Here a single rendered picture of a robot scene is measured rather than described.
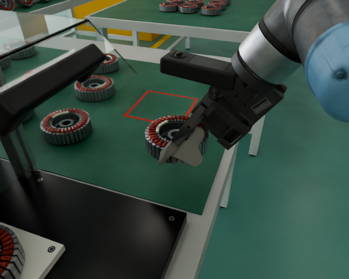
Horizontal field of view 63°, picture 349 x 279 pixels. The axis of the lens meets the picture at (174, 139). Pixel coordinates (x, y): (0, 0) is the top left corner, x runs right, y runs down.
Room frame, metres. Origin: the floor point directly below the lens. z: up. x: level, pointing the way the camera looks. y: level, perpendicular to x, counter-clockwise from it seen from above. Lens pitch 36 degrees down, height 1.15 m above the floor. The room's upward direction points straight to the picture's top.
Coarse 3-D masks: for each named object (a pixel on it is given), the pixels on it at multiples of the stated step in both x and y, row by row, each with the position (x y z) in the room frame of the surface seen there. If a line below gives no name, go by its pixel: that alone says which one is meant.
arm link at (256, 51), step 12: (252, 36) 0.35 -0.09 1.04; (264, 36) 0.40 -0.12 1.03; (240, 48) 0.36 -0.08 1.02; (252, 48) 0.34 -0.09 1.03; (264, 48) 0.33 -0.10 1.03; (276, 48) 0.39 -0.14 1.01; (252, 60) 0.34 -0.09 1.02; (264, 60) 0.33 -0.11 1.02; (276, 60) 0.32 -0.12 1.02; (288, 60) 0.32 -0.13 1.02; (252, 72) 0.34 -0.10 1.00; (264, 72) 0.33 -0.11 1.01; (276, 72) 0.32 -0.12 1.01; (288, 72) 0.33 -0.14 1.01; (276, 84) 0.33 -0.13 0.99
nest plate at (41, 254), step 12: (12, 228) 0.27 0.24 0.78; (24, 240) 0.25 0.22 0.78; (36, 240) 0.25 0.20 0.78; (48, 240) 0.25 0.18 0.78; (24, 252) 0.23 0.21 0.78; (36, 252) 0.23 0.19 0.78; (48, 252) 0.23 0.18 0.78; (60, 252) 0.23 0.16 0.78; (24, 264) 0.21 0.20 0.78; (36, 264) 0.21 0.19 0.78; (48, 264) 0.21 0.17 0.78; (24, 276) 0.19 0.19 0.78; (36, 276) 0.19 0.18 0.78
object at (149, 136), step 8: (160, 120) 0.45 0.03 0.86; (168, 120) 0.45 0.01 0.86; (176, 120) 0.45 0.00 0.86; (184, 120) 0.45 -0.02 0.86; (152, 128) 0.42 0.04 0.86; (160, 128) 0.43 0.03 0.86; (168, 128) 0.44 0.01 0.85; (176, 128) 0.45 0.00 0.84; (152, 136) 0.40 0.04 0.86; (160, 136) 0.40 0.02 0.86; (168, 136) 0.41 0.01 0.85; (152, 144) 0.38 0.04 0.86; (160, 144) 0.37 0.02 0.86; (200, 144) 0.38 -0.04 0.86; (152, 152) 0.38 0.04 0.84; (168, 160) 0.36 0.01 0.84; (176, 160) 0.37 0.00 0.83
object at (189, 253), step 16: (128, 48) 1.17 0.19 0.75; (144, 48) 1.17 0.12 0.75; (224, 160) 0.47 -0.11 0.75; (224, 176) 0.42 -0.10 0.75; (176, 208) 0.34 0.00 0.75; (208, 208) 0.34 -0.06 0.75; (192, 224) 0.30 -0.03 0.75; (208, 224) 0.30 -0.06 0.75; (192, 240) 0.27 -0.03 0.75; (208, 240) 0.30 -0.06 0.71; (176, 256) 0.24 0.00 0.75; (192, 256) 0.24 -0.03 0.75; (176, 272) 0.22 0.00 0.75; (192, 272) 0.22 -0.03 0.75
